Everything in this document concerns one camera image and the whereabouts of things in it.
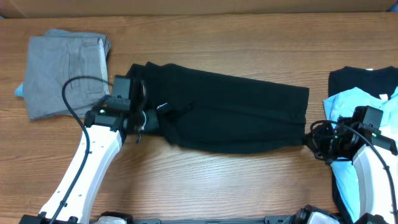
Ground black t-shirt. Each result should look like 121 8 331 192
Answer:
127 62 309 154

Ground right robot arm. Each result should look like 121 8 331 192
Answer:
304 106 397 223

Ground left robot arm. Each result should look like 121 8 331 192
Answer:
19 75 148 224

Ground light blue printed t-shirt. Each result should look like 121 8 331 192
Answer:
323 87 397 223

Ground black garment under pile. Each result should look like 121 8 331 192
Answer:
323 67 397 223

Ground folded grey trousers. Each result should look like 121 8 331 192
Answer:
22 29 111 120

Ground light blue folded cloth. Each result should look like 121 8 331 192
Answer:
14 83 24 98

